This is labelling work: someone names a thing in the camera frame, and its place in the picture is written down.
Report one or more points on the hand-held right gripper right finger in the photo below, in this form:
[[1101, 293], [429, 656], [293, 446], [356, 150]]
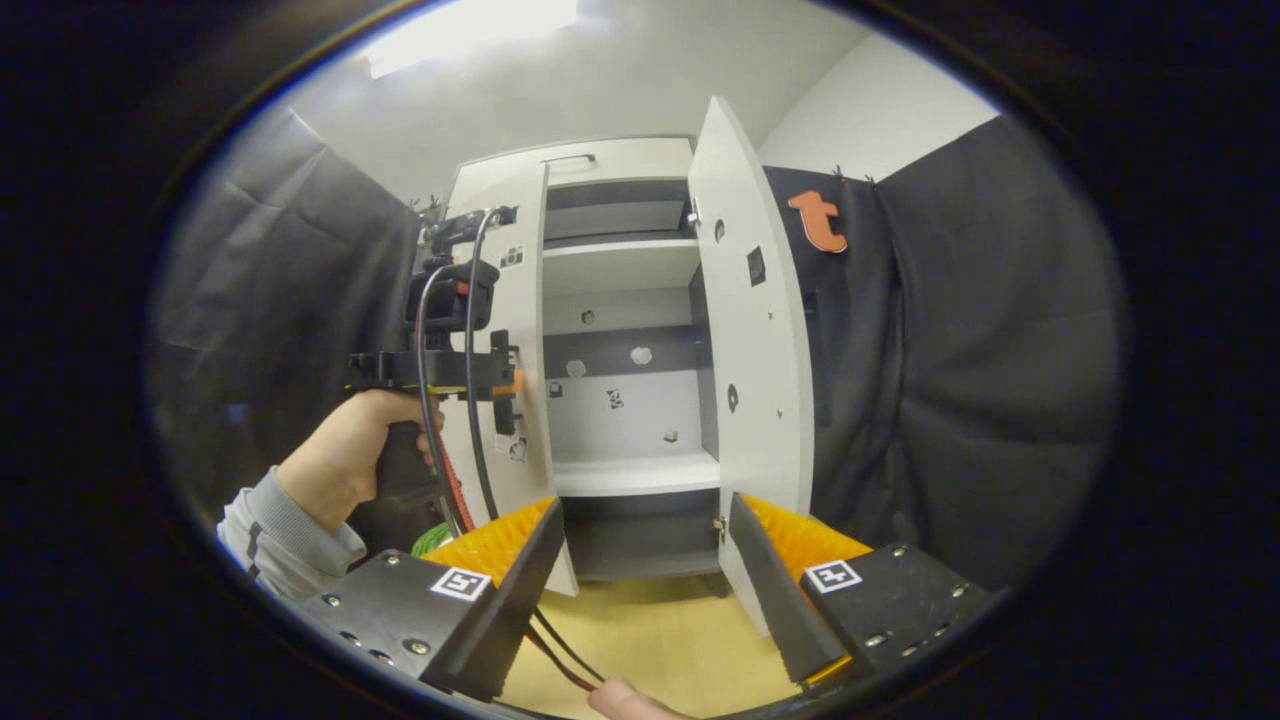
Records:
[[775, 590]]

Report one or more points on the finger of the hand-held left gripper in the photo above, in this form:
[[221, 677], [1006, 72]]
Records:
[[510, 383]]

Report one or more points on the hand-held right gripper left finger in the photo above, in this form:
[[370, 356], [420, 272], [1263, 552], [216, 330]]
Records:
[[520, 600]]

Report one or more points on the white shoe cabinet door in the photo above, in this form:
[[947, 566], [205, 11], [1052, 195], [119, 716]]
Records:
[[530, 300], [750, 350]]

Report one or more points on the white double-door shoe cabinet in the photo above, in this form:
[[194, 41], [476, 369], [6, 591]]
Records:
[[620, 420]]

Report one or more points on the white cabinet shelf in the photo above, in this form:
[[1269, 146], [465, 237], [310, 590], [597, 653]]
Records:
[[640, 473], [620, 265]]

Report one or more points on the white cabinet drawer front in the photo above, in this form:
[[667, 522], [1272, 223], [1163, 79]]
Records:
[[640, 158]]

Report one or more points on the green object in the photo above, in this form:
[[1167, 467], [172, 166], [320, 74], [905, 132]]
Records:
[[430, 540]]

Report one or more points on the slanted grey shelf board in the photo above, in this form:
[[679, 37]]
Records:
[[615, 220]]

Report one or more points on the black backdrop cloth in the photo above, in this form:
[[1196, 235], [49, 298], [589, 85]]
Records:
[[1000, 350]]

